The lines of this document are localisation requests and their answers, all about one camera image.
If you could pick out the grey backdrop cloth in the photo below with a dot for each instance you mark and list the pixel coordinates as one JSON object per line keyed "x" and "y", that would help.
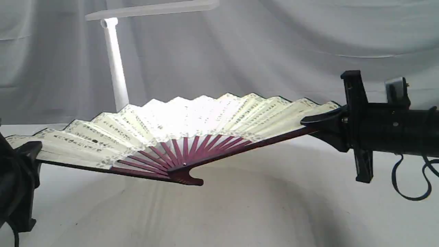
{"x": 54, "y": 63}

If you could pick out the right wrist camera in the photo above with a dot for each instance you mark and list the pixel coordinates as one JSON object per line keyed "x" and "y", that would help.
{"x": 396, "y": 92}

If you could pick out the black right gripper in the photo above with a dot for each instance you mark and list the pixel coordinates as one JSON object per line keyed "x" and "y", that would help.
{"x": 374, "y": 127}

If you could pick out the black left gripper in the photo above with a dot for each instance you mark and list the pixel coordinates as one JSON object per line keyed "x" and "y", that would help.
{"x": 19, "y": 179}

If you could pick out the white desk lamp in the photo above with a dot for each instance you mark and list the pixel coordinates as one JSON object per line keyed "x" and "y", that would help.
{"x": 109, "y": 19}

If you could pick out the folding paper fan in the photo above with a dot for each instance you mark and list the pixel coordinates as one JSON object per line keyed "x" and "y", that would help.
{"x": 164, "y": 141}

